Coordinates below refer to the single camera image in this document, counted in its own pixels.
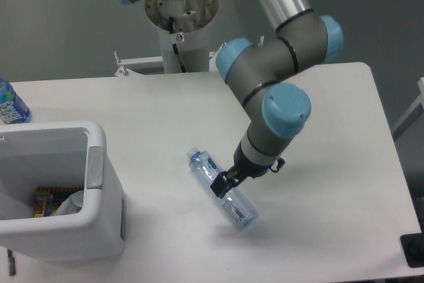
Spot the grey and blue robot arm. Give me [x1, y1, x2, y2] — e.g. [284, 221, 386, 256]
[119, 0, 343, 197]

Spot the white frame at right edge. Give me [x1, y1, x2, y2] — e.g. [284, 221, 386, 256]
[392, 78, 423, 141]

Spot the white metal base bracket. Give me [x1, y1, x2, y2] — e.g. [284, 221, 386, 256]
[113, 34, 266, 77]

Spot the white plastic trash can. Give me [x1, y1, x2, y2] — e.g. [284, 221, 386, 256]
[1, 121, 125, 262]

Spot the blue labelled water bottle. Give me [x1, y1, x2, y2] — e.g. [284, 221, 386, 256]
[1, 78, 32, 125]

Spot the colourful snack packet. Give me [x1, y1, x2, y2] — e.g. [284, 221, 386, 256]
[34, 187, 83, 217]

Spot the black cable on pedestal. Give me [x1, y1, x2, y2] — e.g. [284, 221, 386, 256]
[168, 16, 187, 74]

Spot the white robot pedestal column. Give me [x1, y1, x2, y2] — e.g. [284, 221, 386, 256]
[145, 0, 219, 74]

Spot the clear plastic bottle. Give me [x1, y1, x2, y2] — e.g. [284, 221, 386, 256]
[187, 147, 258, 231]

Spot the clear plastic wrapper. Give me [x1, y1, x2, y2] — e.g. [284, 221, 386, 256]
[53, 190, 84, 216]

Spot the black box at table edge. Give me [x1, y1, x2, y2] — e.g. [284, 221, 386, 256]
[400, 233, 423, 268]

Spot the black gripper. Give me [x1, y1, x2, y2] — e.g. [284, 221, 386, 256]
[210, 144, 286, 197]

